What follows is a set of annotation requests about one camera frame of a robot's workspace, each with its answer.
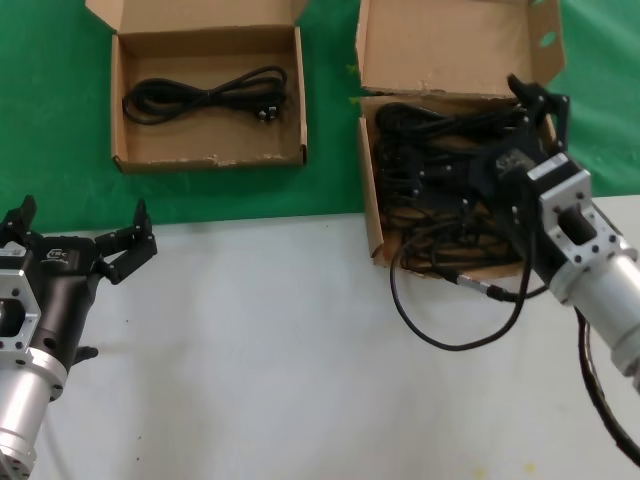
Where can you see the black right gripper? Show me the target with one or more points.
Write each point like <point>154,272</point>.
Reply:
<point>520,210</point>

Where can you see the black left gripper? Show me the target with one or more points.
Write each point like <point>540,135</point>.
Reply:
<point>65,280</point>

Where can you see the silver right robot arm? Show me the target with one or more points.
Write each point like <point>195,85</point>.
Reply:
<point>610,300</point>

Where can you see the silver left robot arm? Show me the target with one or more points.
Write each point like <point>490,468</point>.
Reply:
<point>20,415</point>

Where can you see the cardboard box with torn lid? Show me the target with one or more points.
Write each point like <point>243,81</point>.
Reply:
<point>450,50</point>

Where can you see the cardboard box with intact lid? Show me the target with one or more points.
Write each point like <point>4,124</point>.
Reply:
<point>210,140</point>

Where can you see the black left wrist connector stub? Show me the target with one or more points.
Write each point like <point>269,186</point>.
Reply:
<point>87,353</point>

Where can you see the green table cloth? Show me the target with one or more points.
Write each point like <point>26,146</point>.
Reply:
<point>50,100</point>

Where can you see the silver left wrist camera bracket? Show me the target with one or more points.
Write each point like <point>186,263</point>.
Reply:
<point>15,282</point>

